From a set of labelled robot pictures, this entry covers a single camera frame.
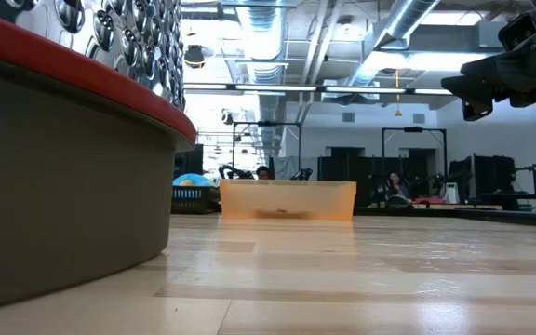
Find black equipment stand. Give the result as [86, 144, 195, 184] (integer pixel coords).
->
[448, 154, 536, 210]

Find small white background object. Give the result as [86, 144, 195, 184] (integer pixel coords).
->
[443, 181, 461, 205]

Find overhead LED light bar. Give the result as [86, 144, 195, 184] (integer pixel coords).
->
[182, 82, 455, 99]

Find black partition screens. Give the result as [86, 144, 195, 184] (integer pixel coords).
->
[316, 155, 441, 206]

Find orange translucent plastic bin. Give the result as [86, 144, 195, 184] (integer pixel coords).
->
[219, 179, 358, 221]

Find black hanging dome fixture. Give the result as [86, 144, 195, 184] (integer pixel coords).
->
[182, 44, 207, 70]

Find black mesh basket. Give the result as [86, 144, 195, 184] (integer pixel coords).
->
[170, 184, 222, 216]

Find silver patterned pouch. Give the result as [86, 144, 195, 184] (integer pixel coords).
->
[0, 0, 188, 113]

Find red-rimmed grey basket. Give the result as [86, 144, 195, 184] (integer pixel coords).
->
[0, 7, 198, 315]

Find background black rig frame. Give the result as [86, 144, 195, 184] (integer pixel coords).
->
[381, 126, 449, 206]
[232, 120, 302, 181]

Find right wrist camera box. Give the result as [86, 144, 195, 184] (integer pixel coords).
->
[498, 11, 536, 52]

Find yellow hanging cord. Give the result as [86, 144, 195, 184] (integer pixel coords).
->
[394, 69, 403, 117]

